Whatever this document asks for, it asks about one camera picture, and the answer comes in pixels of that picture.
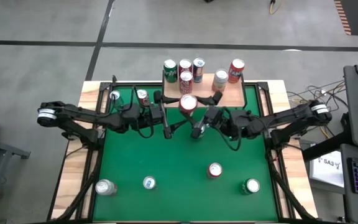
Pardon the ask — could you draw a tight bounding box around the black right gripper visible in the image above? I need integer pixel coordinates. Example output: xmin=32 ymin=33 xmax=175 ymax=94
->
xmin=181 ymin=91 xmax=245 ymax=139

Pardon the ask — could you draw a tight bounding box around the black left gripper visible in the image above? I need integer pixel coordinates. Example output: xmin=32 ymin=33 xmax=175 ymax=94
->
xmin=141 ymin=90 xmax=186 ymax=140

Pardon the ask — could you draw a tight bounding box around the red Fanta strawberry can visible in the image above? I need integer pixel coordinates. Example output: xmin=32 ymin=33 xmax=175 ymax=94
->
xmin=206 ymin=162 xmax=224 ymax=180
xmin=178 ymin=93 xmax=198 ymax=115
xmin=227 ymin=58 xmax=246 ymax=84

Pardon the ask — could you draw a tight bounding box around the red Coca-Cola can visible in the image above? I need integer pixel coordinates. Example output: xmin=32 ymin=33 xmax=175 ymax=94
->
xmin=135 ymin=88 xmax=152 ymax=109
xmin=178 ymin=58 xmax=193 ymax=74
xmin=179 ymin=70 xmax=194 ymax=95

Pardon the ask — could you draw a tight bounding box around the white pink soda can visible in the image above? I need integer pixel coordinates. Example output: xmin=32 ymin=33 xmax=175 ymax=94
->
xmin=211 ymin=68 xmax=229 ymax=93

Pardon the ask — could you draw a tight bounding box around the blue slim energy drink can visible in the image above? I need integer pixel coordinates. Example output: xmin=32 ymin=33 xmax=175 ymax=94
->
xmin=192 ymin=57 xmax=206 ymax=83
xmin=109 ymin=90 xmax=126 ymax=108

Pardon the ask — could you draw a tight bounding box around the green table mat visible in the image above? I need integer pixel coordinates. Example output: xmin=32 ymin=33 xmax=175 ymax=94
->
xmin=92 ymin=86 xmax=279 ymax=222

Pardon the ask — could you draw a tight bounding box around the silver soda can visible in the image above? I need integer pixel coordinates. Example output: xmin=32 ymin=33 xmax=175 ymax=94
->
xmin=94 ymin=179 xmax=118 ymax=197

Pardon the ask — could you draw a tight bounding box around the black desk support bar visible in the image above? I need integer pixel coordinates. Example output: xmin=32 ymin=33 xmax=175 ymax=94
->
xmin=301 ymin=130 xmax=354 ymax=162

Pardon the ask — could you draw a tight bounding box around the white paper sign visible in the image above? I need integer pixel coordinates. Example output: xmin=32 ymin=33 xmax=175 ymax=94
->
xmin=308 ymin=151 xmax=345 ymax=189

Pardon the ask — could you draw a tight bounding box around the wooden shelf black metal frame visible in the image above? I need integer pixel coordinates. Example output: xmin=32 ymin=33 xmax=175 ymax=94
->
xmin=162 ymin=70 xmax=248 ymax=121

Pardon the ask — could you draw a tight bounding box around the black metal table frame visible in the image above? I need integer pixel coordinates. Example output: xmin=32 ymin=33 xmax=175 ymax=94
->
xmin=47 ymin=74 xmax=319 ymax=224

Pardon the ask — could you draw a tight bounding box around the black sleeved cable bundle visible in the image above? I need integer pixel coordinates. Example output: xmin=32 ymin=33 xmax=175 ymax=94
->
xmin=264 ymin=149 xmax=312 ymax=222
xmin=53 ymin=146 xmax=104 ymax=222

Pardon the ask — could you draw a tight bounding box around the tangled floor cable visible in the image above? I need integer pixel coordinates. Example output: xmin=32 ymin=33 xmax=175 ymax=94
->
xmin=287 ymin=80 xmax=349 ymax=139

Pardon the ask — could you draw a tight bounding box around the yellow floor cable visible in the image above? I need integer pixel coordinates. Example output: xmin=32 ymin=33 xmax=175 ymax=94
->
xmin=268 ymin=0 xmax=281 ymax=16

